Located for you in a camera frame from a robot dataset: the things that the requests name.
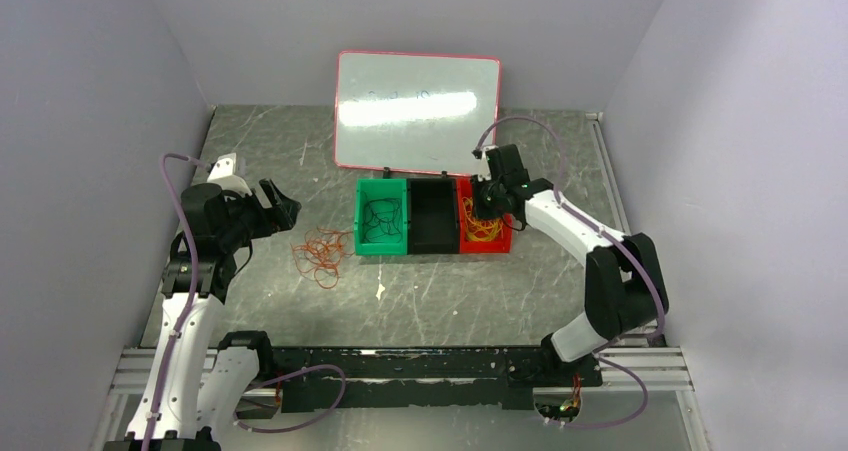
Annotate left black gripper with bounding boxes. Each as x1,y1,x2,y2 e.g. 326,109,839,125
217,177,299,251

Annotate yellow cable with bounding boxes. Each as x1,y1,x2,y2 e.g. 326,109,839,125
461,196,508,244

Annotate red plastic bin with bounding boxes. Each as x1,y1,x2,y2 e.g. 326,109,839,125
456,177,513,254

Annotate orange cable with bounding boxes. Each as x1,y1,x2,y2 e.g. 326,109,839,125
291,227,356,290

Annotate black plastic bin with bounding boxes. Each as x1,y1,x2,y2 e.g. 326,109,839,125
407,177,459,255

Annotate green plastic bin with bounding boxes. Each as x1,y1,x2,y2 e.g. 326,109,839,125
353,178,409,256

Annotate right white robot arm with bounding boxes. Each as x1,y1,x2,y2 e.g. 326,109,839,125
471,145,669,385

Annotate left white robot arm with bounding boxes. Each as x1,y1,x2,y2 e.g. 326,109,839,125
104,179,302,450

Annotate pink framed whiteboard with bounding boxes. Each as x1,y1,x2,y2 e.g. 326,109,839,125
334,50,502,176

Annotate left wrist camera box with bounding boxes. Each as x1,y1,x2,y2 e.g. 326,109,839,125
206,153,252,197

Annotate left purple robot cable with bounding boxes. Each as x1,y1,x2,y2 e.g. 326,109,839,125
139,153,347,451

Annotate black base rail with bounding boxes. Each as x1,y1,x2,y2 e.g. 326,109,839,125
257,345,603,413

